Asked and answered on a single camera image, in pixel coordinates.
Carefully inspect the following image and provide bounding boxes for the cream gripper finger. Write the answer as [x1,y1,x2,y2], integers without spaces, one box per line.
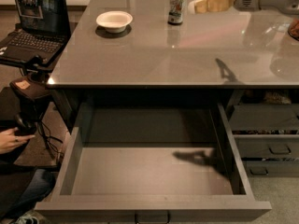
[188,0,208,14]

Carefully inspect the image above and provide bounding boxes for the grey upper side drawer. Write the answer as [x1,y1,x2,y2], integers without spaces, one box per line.
[229,104,299,131]

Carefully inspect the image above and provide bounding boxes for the grey middle side drawer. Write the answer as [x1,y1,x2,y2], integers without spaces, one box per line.
[234,134,299,158]

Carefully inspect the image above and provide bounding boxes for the open grey top drawer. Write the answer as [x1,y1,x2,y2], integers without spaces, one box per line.
[36,104,271,224]

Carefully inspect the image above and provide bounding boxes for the grey lower side drawer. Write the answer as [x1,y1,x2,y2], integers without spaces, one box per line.
[243,161,299,177]

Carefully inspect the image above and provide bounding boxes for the person's hand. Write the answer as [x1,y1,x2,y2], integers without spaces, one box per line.
[0,128,35,154]

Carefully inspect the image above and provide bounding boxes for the white paper bowl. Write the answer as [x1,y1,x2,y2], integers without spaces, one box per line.
[96,11,133,34]

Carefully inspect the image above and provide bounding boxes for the black open laptop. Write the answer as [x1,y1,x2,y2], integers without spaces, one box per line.
[0,0,71,67]

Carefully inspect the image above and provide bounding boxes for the black game controller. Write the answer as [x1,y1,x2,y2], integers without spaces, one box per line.
[15,113,36,136]

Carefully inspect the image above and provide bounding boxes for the person's jeans leg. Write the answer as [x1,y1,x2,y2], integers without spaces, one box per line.
[0,161,55,219]

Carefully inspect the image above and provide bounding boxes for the white sneaker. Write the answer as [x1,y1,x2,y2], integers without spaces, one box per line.
[12,213,39,224]

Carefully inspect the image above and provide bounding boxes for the black cables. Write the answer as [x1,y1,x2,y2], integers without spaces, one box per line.
[36,103,64,165]

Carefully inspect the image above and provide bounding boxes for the black drawer handle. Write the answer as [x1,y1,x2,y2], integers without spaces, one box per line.
[135,212,171,224]

